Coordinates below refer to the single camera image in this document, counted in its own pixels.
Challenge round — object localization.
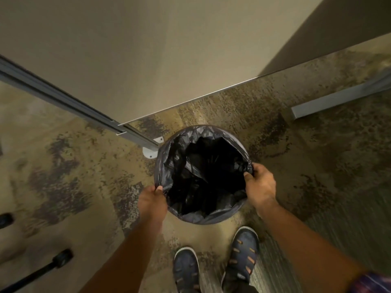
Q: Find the person's blue shoe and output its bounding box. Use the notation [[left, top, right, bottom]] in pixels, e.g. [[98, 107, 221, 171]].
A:
[[221, 226, 260, 292], [173, 247, 201, 293]]

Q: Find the white floor bracket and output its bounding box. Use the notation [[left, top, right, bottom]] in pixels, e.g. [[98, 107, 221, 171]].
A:
[[142, 137, 164, 159]]

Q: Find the person's left hand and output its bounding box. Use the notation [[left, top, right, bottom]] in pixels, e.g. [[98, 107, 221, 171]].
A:
[[138, 185, 168, 223]]

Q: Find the black chair caster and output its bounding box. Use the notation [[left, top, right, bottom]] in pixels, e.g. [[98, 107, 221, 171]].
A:
[[0, 213, 15, 229]]

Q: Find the person's left blue shoe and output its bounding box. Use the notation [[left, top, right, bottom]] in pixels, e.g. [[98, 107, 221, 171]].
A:
[[173, 247, 201, 293]]

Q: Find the black trash bag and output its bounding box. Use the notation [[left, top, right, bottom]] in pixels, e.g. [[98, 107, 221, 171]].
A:
[[154, 125, 255, 225]]

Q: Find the grey metal partition frame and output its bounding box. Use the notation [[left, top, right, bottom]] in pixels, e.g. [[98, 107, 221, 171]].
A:
[[0, 55, 161, 151]]

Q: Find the plaid shirt sleeve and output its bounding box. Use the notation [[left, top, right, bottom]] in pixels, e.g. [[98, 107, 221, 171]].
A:
[[348, 271, 391, 293]]

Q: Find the person's right blue shoe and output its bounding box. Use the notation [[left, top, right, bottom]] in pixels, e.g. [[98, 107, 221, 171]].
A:
[[221, 226, 260, 292]]

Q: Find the person's right hand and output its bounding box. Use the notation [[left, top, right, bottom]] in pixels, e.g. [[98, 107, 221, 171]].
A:
[[243, 163, 277, 211]]

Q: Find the person's right forearm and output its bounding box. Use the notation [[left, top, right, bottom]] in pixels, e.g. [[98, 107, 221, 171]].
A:
[[254, 197, 368, 293]]

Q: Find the round trash bin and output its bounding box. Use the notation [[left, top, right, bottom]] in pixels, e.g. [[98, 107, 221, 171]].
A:
[[165, 126, 249, 225]]

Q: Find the person's left forearm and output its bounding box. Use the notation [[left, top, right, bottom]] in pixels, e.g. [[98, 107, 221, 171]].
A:
[[78, 215, 167, 293]]

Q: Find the black chair leg with caster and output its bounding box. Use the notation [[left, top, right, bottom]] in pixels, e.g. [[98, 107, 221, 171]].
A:
[[0, 249, 74, 293]]

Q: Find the grey metal floor bar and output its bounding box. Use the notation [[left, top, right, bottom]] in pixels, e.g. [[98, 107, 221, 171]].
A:
[[291, 70, 391, 120]]

